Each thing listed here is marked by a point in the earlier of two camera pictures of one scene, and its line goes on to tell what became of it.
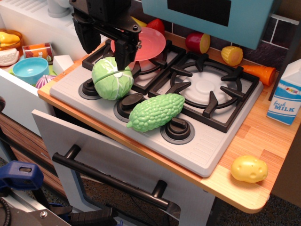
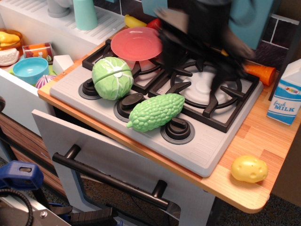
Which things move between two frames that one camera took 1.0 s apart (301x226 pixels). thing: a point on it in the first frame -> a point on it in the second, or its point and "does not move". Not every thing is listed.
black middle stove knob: [123, 108] does not move
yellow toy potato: [249, 169] does not move
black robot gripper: [111, 19] -> [205, 21]
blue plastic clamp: [19, 175] does not move
